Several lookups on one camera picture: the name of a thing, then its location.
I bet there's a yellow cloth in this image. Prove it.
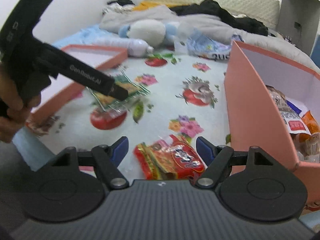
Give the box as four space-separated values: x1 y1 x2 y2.
132 1 189 11

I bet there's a black clothing pile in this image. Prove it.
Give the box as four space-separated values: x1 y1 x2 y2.
169 0 268 36

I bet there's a white plastic bottle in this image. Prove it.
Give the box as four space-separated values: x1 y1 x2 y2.
93 36 154 57

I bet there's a large white brown snack bag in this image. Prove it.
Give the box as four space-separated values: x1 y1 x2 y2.
266 85 311 135

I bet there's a pink box lid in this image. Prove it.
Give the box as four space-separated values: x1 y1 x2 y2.
30 44 127 124

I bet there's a blue patterned bed sheet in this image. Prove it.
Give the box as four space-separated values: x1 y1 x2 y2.
12 24 320 230

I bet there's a green white striped snack packet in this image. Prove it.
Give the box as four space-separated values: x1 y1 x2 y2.
87 70 150 112

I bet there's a red orange bread packet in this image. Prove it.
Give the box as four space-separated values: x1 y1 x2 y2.
294 111 319 164

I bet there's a person's left hand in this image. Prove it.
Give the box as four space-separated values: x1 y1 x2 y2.
1 62 41 143

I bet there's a red yellow snack bundle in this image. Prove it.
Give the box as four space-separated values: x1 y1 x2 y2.
133 134 205 181

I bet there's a blue snack packet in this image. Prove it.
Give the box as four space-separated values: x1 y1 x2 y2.
286 99 309 117

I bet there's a large pink cardboard box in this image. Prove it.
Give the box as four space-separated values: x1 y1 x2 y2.
224 41 319 206

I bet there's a grey duvet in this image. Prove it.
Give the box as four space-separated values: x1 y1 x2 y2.
99 5 319 72

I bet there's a white and blue plush toy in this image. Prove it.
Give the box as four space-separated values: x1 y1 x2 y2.
118 19 180 48

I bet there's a light blue snack bag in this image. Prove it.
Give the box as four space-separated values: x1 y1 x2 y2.
174 29 244 61

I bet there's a clothes pile at wall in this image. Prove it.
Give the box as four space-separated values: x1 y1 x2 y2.
102 0 136 15

